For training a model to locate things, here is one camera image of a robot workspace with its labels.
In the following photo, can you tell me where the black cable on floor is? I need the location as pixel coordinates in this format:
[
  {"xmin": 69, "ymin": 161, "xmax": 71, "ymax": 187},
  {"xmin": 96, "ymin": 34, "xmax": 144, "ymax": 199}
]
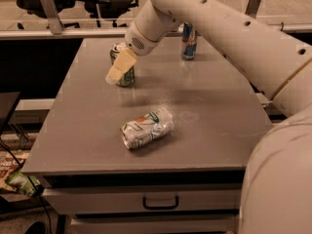
[{"xmin": 0, "ymin": 136, "xmax": 53, "ymax": 234}]

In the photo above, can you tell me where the black drawer handle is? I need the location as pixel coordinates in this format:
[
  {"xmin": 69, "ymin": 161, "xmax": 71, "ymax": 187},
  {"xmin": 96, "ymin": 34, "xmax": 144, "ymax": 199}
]
[{"xmin": 142, "ymin": 196, "xmax": 179, "ymax": 211}]

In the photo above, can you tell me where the left metal railing bracket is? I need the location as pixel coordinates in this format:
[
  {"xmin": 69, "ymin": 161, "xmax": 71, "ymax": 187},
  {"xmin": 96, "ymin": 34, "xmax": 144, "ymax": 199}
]
[{"xmin": 40, "ymin": 0, "xmax": 63, "ymax": 35}]

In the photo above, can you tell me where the grey drawer cabinet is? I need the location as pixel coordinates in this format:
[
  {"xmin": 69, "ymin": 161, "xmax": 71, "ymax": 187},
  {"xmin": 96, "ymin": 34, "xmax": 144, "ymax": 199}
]
[{"xmin": 23, "ymin": 37, "xmax": 271, "ymax": 234}]

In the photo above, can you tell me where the crushed white soda can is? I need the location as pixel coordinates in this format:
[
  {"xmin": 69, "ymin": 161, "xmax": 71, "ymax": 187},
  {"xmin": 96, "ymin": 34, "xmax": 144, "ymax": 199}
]
[{"xmin": 121, "ymin": 107, "xmax": 175, "ymax": 149}]

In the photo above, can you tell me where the black office chair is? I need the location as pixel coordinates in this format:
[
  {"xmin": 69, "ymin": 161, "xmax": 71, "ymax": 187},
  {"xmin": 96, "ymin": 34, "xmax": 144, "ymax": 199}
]
[
  {"xmin": 17, "ymin": 0, "xmax": 80, "ymax": 34},
  {"xmin": 79, "ymin": 0, "xmax": 138, "ymax": 27}
]

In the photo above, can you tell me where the green snack bag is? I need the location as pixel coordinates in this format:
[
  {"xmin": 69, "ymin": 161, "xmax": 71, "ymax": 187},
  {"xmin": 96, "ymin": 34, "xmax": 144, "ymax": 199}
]
[{"xmin": 5, "ymin": 170, "xmax": 42, "ymax": 197}]

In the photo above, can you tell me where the metal railing bracket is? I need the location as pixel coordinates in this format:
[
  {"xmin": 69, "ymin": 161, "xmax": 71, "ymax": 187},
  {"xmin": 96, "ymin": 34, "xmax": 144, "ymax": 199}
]
[
  {"xmin": 40, "ymin": 0, "xmax": 63, "ymax": 35},
  {"xmin": 245, "ymin": 0, "xmax": 261, "ymax": 19}
]

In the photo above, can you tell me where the dark side table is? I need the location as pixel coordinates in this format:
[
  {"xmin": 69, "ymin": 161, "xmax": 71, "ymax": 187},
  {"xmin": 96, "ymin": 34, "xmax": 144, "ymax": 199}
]
[{"xmin": 0, "ymin": 92, "xmax": 20, "ymax": 136}]

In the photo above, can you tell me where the black office chair right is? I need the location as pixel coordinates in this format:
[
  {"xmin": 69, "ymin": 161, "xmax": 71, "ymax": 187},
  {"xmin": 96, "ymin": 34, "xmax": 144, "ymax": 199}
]
[{"xmin": 79, "ymin": 0, "xmax": 138, "ymax": 27}]

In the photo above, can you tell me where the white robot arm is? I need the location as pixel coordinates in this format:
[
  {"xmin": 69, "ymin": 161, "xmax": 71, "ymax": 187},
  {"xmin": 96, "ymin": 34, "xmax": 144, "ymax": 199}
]
[{"xmin": 106, "ymin": 0, "xmax": 312, "ymax": 234}]

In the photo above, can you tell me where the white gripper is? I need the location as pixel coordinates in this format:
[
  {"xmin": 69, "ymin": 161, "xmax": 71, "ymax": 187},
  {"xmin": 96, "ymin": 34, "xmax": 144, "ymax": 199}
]
[{"xmin": 105, "ymin": 21, "xmax": 159, "ymax": 85}]

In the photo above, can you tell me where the black office chair left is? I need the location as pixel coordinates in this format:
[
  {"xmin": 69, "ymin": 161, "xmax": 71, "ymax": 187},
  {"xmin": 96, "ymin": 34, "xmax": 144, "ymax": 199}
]
[{"xmin": 17, "ymin": 0, "xmax": 80, "ymax": 34}]

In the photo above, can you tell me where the green soda can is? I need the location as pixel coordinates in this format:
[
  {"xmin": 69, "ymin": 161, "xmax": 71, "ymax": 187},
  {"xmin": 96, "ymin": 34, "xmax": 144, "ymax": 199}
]
[{"xmin": 110, "ymin": 42, "xmax": 135, "ymax": 87}]

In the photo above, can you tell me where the blue energy drink can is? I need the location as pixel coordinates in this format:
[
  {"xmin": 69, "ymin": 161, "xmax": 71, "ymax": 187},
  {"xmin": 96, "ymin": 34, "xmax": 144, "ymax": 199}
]
[{"xmin": 181, "ymin": 22, "xmax": 197, "ymax": 60}]

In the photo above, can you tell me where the right metal railing bracket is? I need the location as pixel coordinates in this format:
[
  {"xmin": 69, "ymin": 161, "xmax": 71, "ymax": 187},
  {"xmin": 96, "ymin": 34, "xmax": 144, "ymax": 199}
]
[{"xmin": 245, "ymin": 0, "xmax": 261, "ymax": 19}]

